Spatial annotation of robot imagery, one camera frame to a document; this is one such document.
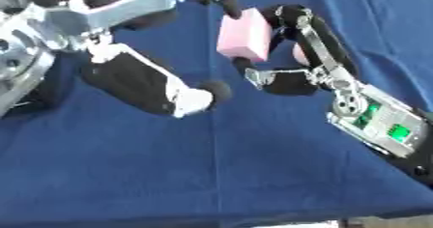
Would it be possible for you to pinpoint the small pink rounded object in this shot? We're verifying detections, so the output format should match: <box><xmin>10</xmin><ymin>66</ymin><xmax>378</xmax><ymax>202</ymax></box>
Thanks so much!
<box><xmin>291</xmin><ymin>43</ymin><xmax>311</xmax><ymax>67</ymax></box>

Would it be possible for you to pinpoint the pink rectangular block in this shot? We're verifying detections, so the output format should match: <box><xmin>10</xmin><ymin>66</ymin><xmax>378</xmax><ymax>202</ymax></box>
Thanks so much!
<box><xmin>215</xmin><ymin>7</ymin><xmax>274</xmax><ymax>64</ymax></box>

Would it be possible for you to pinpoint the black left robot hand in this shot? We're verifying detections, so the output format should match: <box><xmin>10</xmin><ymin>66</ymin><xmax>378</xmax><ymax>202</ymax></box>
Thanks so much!
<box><xmin>25</xmin><ymin>0</ymin><xmax>245</xmax><ymax>120</ymax></box>

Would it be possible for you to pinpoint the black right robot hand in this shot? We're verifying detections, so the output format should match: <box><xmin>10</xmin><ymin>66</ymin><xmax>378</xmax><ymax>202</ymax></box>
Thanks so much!
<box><xmin>231</xmin><ymin>3</ymin><xmax>362</xmax><ymax>97</ymax></box>

